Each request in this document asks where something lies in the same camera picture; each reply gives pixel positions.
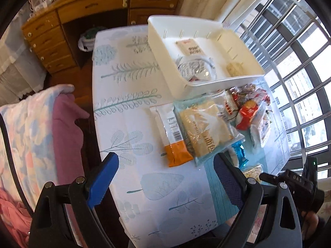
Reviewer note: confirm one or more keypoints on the round white snack packet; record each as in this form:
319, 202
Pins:
196, 68

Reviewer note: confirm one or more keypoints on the clear bread packet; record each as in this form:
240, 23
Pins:
262, 126

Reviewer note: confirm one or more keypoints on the beige snack packet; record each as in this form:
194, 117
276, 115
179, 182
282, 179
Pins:
190, 46

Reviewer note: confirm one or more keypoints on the white plastic bag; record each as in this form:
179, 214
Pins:
86, 40

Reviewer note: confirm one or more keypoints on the white plastic storage tray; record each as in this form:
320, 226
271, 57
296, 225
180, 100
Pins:
165, 56

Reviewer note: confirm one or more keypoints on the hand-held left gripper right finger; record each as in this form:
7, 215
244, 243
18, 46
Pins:
227, 183

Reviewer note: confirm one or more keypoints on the pink cloth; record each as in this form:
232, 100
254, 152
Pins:
67, 129

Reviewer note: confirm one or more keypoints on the wooden desk with drawers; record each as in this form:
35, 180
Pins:
85, 5

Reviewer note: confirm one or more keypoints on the white lace curtain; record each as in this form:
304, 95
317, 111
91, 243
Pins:
18, 64

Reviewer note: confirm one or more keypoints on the clear popcorn packet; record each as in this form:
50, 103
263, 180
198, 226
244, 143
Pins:
253, 171

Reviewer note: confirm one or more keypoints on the pastel floral blanket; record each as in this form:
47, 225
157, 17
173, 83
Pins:
28, 134

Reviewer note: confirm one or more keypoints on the blue foil candy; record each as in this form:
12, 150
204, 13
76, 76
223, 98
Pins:
239, 153

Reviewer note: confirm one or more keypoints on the large clear cracker packet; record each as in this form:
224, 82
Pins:
204, 129

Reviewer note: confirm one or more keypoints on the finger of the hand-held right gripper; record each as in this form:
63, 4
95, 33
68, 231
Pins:
271, 178

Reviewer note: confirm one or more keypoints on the metal window grille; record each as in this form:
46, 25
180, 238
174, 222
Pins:
302, 64

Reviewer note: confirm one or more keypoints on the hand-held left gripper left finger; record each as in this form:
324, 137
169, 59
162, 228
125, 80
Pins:
103, 180

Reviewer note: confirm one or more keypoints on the person's right hand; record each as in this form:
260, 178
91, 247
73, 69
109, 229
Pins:
310, 221

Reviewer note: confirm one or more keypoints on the orange and white bar packet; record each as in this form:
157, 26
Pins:
172, 134

